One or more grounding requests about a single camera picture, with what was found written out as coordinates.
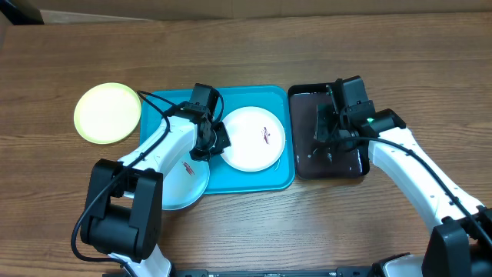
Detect light blue plate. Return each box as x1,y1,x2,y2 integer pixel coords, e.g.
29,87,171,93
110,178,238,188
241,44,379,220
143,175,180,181
162,155,210,211

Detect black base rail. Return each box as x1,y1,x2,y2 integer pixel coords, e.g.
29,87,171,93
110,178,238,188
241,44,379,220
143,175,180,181
103,265,385,277

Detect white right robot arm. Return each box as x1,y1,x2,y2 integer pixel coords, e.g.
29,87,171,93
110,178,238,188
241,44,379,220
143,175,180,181
315,101,491,277

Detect white plate with red stain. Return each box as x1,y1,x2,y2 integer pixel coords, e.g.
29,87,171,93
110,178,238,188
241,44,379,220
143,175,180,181
221,106,286,172

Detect yellow plate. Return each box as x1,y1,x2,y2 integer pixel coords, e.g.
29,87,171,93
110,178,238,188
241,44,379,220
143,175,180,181
73,82,141,145

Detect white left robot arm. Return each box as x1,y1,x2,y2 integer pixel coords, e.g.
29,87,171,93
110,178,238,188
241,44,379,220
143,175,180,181
71,100,230,276

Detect black rectangular tray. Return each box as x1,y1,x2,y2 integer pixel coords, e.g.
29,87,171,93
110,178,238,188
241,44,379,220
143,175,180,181
288,83,369,179

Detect teal plastic tray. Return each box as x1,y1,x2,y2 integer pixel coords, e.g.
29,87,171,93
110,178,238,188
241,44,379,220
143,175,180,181
140,85,295,195

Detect brown cardboard backdrop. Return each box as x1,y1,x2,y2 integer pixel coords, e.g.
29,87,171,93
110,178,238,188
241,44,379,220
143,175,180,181
19,0,491,22

